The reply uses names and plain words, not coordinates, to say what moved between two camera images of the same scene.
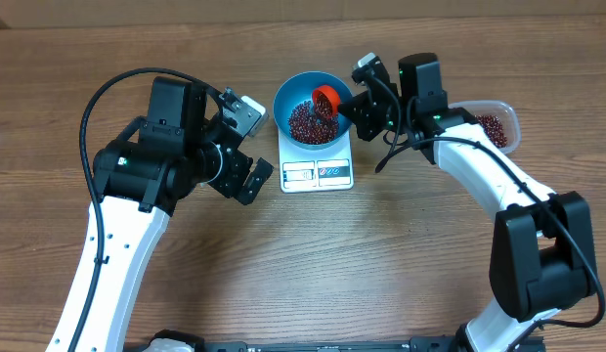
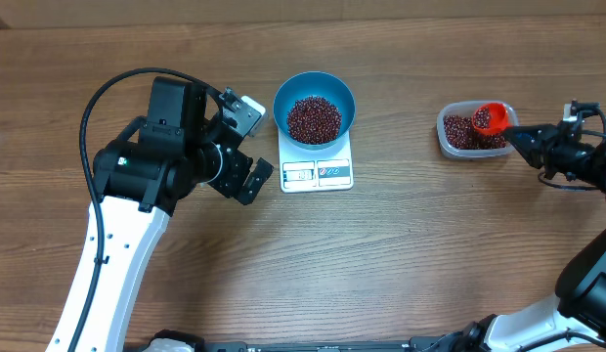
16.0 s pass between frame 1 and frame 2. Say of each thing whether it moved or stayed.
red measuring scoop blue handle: moved
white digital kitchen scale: stayed
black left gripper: stayed
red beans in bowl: stayed
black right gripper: moved
